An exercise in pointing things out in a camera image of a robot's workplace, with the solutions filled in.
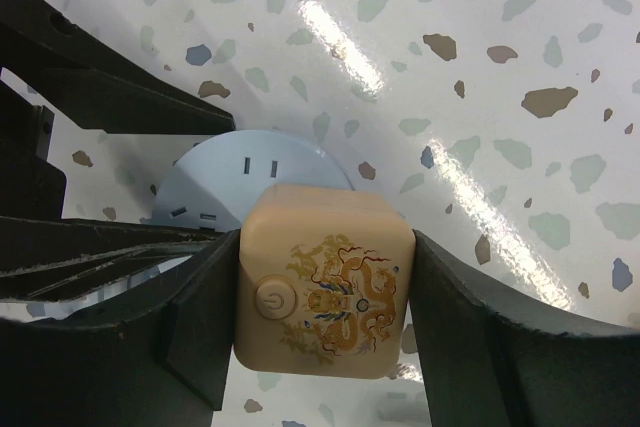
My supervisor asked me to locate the beige cube socket adapter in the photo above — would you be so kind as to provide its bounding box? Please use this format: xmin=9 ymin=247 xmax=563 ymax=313
xmin=234 ymin=184 xmax=416 ymax=379

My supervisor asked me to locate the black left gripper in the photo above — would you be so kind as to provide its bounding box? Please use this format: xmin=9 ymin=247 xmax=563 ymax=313
xmin=0 ymin=0 xmax=235 ymax=301

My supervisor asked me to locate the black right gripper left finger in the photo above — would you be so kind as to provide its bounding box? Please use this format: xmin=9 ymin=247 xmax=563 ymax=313
xmin=1 ymin=231 xmax=240 ymax=426

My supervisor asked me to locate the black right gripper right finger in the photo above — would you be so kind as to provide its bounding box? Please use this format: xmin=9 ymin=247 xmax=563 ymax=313
xmin=409 ymin=232 xmax=639 ymax=426

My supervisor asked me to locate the light blue round power socket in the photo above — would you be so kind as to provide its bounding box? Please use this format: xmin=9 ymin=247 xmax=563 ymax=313
xmin=59 ymin=129 xmax=353 ymax=318

